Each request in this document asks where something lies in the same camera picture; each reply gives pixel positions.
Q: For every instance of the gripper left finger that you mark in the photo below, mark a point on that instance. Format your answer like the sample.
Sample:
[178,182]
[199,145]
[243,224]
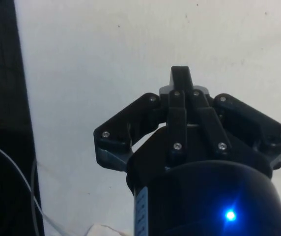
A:
[177,118]

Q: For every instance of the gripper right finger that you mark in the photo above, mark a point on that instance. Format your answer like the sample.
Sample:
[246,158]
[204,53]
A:
[211,120]

